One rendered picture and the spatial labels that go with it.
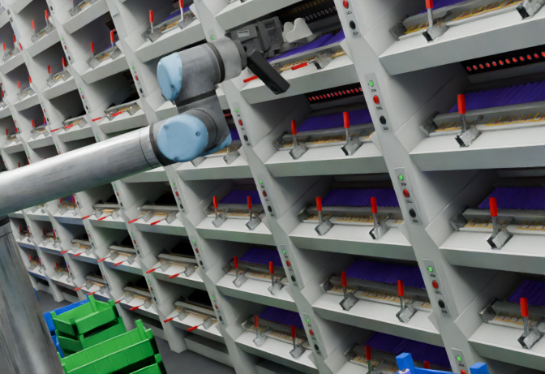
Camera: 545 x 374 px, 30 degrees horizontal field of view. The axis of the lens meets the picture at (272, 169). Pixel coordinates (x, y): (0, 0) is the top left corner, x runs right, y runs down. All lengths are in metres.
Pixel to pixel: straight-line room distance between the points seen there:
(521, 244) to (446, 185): 0.26
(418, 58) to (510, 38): 0.27
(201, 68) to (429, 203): 0.54
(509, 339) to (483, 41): 0.61
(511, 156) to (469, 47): 0.20
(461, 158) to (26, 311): 1.05
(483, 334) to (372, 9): 0.68
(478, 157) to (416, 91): 0.26
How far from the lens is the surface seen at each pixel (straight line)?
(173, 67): 2.10
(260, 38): 2.20
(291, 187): 2.68
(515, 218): 1.94
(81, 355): 3.40
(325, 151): 2.38
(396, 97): 2.02
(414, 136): 2.03
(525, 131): 1.78
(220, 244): 3.35
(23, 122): 5.32
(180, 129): 1.98
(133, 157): 2.03
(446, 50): 1.83
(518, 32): 1.67
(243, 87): 2.63
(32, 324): 2.38
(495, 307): 2.11
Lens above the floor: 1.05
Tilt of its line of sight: 7 degrees down
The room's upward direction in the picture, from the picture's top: 19 degrees counter-clockwise
